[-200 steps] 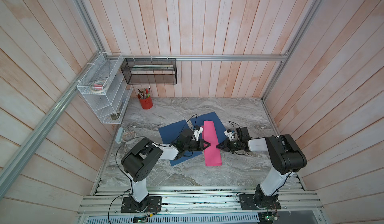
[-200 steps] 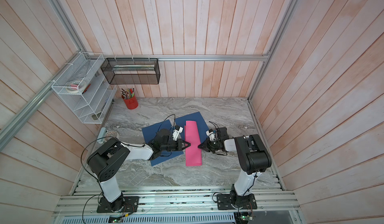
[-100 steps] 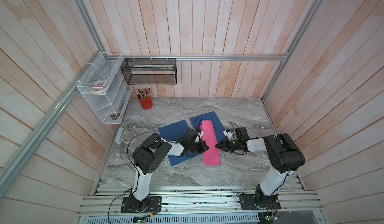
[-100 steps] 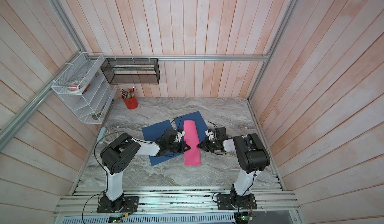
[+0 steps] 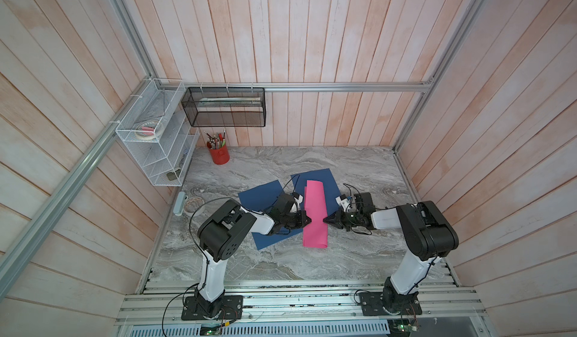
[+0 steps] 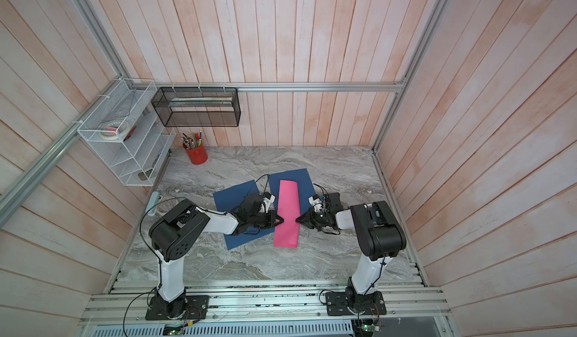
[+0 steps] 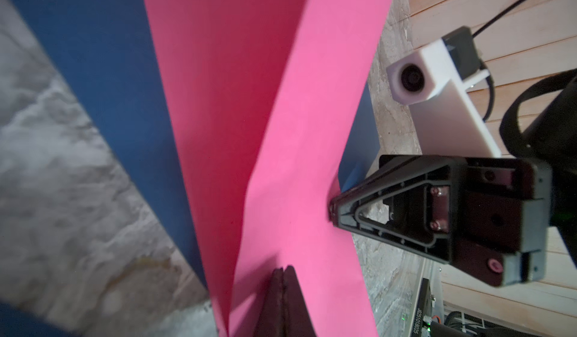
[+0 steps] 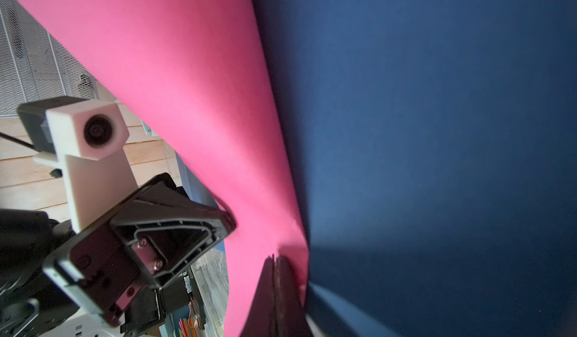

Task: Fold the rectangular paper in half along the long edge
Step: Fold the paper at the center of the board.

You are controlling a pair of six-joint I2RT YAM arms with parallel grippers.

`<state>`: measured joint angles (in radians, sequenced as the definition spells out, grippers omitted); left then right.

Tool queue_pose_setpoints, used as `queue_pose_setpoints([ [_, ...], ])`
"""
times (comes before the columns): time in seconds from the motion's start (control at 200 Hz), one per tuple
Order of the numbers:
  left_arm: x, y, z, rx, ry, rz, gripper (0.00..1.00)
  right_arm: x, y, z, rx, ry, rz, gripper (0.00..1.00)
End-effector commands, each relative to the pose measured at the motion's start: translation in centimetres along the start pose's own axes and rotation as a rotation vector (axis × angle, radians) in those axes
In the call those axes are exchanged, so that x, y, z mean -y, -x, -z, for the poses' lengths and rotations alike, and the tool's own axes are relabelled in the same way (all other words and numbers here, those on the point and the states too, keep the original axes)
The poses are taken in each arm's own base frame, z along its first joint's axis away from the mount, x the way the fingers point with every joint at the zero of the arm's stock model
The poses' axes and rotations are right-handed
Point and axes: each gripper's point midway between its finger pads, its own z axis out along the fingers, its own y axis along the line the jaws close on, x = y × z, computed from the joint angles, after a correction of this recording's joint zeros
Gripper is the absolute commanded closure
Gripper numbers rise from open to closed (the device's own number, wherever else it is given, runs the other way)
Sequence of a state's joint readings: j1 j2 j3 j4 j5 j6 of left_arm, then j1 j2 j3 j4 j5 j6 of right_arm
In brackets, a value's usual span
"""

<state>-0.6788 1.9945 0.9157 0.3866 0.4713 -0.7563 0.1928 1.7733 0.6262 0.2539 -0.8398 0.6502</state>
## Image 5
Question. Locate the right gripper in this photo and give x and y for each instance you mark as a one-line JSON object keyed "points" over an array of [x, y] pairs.
{"points": [[339, 220]]}

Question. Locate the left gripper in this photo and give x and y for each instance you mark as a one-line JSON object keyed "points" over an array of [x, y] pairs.
{"points": [[301, 215]]}

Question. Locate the pink rectangular paper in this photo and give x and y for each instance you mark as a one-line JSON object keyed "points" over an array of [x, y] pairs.
{"points": [[316, 233]]}

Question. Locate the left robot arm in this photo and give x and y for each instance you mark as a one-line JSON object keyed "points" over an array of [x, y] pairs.
{"points": [[222, 233]]}

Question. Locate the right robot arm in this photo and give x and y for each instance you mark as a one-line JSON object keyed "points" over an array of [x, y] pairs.
{"points": [[427, 233]]}

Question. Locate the red pen cup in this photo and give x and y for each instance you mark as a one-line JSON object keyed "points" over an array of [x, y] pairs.
{"points": [[218, 148]]}

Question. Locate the tape roll on table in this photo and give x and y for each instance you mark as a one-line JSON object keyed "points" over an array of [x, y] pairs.
{"points": [[194, 206]]}

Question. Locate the tape roll in rack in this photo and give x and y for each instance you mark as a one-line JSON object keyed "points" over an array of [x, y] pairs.
{"points": [[149, 130]]}

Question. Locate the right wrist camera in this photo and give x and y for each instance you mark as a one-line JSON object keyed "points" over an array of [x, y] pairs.
{"points": [[345, 203]]}

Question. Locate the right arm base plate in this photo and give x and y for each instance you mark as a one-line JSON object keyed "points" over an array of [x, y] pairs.
{"points": [[388, 303]]}

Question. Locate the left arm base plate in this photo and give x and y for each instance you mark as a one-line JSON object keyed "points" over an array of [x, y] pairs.
{"points": [[223, 308]]}

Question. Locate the black mesh wall basket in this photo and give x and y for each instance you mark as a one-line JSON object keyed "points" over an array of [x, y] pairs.
{"points": [[207, 107]]}

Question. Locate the white wire shelf rack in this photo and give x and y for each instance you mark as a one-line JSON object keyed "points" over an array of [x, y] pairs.
{"points": [[164, 161]]}

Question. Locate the aluminium frame rail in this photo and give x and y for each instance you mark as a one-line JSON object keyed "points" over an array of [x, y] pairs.
{"points": [[273, 302]]}

